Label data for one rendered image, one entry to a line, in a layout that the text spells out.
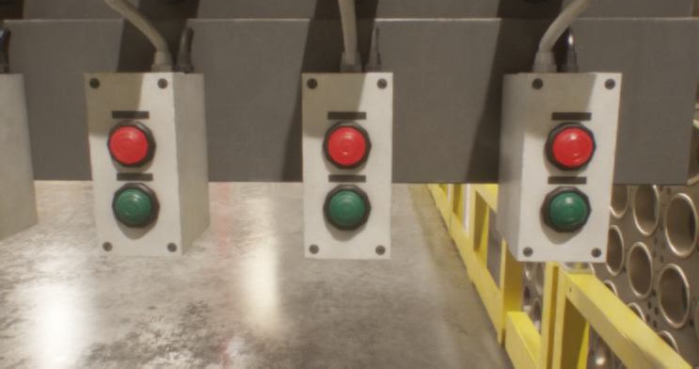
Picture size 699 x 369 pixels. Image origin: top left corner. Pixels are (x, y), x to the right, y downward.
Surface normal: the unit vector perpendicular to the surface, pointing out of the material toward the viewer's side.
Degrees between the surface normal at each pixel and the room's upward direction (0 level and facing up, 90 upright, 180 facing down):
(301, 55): 90
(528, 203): 90
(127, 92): 90
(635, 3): 90
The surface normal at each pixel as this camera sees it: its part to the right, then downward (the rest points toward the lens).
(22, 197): 1.00, 0.00
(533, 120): -0.04, 0.18
